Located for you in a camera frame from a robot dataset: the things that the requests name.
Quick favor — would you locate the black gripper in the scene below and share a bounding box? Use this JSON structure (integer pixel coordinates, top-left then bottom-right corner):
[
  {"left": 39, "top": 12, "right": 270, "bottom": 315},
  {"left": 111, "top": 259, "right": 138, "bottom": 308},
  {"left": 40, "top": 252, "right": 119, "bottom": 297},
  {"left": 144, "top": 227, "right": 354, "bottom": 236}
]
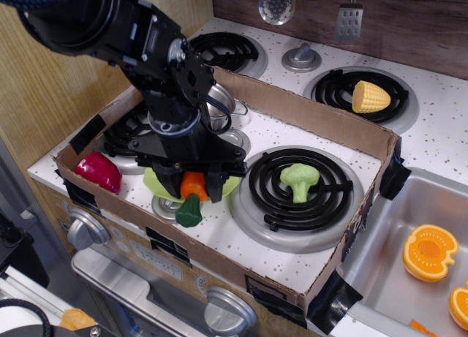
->
[{"left": 128, "top": 110, "right": 246, "bottom": 202}]

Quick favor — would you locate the orange toy carrot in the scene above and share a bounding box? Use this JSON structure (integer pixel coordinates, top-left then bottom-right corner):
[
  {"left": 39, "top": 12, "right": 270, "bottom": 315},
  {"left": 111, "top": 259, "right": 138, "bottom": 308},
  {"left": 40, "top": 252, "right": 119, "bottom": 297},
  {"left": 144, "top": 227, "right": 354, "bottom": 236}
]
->
[{"left": 175, "top": 172, "right": 209, "bottom": 227}]

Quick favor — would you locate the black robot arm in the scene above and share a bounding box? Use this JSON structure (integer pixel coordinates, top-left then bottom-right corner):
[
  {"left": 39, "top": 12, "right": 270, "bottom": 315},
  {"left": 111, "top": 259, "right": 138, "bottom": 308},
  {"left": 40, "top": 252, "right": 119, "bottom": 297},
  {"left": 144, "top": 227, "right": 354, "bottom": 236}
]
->
[{"left": 1, "top": 0, "right": 246, "bottom": 202}]

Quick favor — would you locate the light green plastic plate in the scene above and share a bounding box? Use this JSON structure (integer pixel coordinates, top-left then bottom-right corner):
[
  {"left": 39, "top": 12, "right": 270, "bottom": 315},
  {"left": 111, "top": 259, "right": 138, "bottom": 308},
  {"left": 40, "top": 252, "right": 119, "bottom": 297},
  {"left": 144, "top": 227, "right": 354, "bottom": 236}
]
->
[{"left": 143, "top": 167, "right": 240, "bottom": 202}]

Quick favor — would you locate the silver front stove knob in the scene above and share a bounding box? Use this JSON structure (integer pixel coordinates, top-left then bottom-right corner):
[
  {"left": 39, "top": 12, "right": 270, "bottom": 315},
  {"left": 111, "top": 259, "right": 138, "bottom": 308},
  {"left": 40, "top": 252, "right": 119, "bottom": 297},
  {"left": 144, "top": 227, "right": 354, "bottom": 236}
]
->
[{"left": 152, "top": 194, "right": 203, "bottom": 227}]

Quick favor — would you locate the silver stove knob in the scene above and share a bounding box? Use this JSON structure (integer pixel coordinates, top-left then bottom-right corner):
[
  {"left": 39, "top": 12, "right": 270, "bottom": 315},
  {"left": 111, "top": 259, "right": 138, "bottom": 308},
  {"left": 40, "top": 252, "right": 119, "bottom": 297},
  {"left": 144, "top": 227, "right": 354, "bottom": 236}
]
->
[
  {"left": 152, "top": 194, "right": 203, "bottom": 227},
  {"left": 219, "top": 129, "right": 252, "bottom": 158},
  {"left": 282, "top": 43, "right": 322, "bottom": 73}
]

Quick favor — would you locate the silver middle stove knob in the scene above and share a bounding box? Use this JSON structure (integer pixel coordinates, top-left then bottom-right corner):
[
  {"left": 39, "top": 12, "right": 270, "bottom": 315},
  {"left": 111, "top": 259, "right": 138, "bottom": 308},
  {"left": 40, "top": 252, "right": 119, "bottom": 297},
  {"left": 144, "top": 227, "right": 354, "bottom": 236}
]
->
[{"left": 219, "top": 129, "right": 252, "bottom": 158}]

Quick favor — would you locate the stainless steel pot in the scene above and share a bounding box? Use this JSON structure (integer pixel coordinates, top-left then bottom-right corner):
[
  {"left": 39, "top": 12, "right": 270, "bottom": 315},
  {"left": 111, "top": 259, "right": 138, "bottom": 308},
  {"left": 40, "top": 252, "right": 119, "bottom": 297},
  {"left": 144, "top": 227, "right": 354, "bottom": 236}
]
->
[{"left": 205, "top": 83, "right": 249, "bottom": 135}]

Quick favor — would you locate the front right black burner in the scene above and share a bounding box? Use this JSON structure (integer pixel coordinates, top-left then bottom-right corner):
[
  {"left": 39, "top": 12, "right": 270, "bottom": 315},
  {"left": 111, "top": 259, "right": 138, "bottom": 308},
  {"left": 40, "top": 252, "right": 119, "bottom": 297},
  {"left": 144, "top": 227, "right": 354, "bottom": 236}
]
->
[{"left": 230, "top": 146, "right": 363, "bottom": 254}]

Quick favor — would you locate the red toy bell pepper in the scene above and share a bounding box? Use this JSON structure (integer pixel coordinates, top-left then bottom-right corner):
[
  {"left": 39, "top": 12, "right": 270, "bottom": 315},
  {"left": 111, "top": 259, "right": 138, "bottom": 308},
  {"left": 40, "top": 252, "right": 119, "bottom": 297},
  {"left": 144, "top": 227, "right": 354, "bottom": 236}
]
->
[{"left": 74, "top": 151, "right": 122, "bottom": 194}]

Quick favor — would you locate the green toy broccoli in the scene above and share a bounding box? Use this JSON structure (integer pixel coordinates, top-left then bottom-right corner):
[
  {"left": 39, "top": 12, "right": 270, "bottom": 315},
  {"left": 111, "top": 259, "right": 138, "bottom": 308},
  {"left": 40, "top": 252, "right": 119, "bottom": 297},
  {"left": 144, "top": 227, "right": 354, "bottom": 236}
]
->
[{"left": 280, "top": 163, "right": 320, "bottom": 204}]

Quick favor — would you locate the brown cardboard fence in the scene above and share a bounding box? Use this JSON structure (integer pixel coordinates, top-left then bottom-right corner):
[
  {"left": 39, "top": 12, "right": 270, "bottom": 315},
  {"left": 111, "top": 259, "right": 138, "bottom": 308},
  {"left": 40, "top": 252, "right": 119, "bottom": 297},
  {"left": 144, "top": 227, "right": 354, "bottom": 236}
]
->
[{"left": 56, "top": 59, "right": 410, "bottom": 336}]

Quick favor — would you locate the left silver oven knob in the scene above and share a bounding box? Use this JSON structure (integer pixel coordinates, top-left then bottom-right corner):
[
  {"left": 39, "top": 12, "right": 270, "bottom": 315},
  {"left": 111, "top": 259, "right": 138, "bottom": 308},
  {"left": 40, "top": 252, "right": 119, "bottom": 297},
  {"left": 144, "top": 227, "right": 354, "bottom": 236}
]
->
[{"left": 67, "top": 208, "right": 110, "bottom": 251}]

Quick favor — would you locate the silver oven knob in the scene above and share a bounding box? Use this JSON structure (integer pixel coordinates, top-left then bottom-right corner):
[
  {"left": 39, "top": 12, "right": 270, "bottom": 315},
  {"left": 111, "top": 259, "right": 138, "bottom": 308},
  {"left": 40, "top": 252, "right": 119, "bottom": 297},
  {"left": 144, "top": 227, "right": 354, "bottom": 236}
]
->
[
  {"left": 204, "top": 286, "right": 258, "bottom": 336},
  {"left": 67, "top": 208, "right": 110, "bottom": 251}
]

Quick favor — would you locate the right silver oven knob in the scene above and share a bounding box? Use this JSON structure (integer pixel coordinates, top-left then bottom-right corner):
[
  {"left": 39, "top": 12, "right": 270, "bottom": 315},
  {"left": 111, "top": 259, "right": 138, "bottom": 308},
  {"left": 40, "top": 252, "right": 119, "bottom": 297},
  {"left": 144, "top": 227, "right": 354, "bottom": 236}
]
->
[{"left": 204, "top": 286, "right": 258, "bottom": 336}]

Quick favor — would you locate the silver back stove knob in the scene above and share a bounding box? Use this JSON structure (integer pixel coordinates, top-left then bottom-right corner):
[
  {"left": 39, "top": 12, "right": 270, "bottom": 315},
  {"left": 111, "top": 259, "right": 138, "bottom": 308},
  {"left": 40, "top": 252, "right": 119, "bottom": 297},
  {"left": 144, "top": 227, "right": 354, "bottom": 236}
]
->
[{"left": 282, "top": 43, "right": 322, "bottom": 73}]

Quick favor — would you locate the orange object bottom left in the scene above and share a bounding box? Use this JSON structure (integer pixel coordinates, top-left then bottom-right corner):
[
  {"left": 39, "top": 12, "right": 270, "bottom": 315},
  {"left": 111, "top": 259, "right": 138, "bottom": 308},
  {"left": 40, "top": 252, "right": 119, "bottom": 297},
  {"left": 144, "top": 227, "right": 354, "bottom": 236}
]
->
[{"left": 58, "top": 308, "right": 96, "bottom": 331}]

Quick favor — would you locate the hanging metal strainer ladle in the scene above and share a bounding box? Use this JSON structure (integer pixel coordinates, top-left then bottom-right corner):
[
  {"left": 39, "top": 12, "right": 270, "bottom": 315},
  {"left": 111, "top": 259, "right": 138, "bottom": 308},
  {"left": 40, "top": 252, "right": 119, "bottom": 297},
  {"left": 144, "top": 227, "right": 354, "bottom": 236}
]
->
[{"left": 258, "top": 0, "right": 295, "bottom": 26}]

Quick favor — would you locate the yellow toy corn cob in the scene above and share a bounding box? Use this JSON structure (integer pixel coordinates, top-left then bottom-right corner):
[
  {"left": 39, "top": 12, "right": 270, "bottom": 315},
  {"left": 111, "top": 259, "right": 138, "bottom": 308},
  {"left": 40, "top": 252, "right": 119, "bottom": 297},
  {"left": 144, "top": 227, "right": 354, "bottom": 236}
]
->
[{"left": 352, "top": 80, "right": 391, "bottom": 114}]

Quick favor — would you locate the back right black burner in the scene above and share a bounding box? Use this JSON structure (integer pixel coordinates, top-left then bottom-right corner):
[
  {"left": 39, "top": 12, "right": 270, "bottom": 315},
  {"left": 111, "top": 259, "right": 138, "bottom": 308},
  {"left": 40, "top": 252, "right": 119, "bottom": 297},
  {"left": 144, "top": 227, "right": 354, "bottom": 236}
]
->
[{"left": 303, "top": 66, "right": 420, "bottom": 135}]

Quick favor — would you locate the hanging metal slotted spatula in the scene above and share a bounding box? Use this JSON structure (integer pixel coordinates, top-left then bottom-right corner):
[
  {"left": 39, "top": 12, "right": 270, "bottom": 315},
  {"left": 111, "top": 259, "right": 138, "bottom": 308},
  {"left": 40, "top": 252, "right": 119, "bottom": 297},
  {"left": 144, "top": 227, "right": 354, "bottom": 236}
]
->
[{"left": 334, "top": 0, "right": 364, "bottom": 41}]

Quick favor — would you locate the stainless steel sink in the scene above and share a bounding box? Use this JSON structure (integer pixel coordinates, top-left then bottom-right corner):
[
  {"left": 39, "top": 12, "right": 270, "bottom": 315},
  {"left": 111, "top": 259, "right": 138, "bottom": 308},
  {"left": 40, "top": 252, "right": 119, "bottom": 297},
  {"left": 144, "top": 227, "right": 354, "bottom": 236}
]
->
[{"left": 341, "top": 168, "right": 467, "bottom": 336}]

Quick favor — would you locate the large orange fruit half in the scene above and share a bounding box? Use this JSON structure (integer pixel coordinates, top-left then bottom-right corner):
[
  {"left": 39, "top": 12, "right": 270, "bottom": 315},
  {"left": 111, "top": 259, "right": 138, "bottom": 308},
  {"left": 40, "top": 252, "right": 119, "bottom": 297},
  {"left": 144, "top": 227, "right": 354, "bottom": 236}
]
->
[{"left": 402, "top": 224, "right": 459, "bottom": 283}]

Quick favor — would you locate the small orange piece in sink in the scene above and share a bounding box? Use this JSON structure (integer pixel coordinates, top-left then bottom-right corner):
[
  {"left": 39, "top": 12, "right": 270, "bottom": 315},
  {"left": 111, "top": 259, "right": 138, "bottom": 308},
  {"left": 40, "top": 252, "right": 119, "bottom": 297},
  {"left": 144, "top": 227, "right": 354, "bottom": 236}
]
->
[{"left": 409, "top": 319, "right": 437, "bottom": 337}]

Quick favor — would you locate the small orange fruit half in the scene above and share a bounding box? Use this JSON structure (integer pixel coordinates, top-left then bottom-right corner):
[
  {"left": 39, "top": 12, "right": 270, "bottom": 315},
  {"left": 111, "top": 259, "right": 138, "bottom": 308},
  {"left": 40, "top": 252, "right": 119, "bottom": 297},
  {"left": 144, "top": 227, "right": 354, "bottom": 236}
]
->
[{"left": 448, "top": 282, "right": 468, "bottom": 330}]

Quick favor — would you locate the silver oven door handle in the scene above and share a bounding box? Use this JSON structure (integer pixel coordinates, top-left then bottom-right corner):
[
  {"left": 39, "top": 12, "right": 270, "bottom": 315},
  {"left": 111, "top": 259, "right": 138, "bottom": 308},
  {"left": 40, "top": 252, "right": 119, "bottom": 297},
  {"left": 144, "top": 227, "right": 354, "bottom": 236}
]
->
[{"left": 71, "top": 248, "right": 213, "bottom": 336}]

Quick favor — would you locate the black cable bottom left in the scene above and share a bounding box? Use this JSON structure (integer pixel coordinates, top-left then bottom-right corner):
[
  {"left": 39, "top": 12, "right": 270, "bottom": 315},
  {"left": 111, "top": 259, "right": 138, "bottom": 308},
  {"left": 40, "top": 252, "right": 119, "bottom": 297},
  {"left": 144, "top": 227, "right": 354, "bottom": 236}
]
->
[{"left": 0, "top": 298, "right": 52, "bottom": 337}]

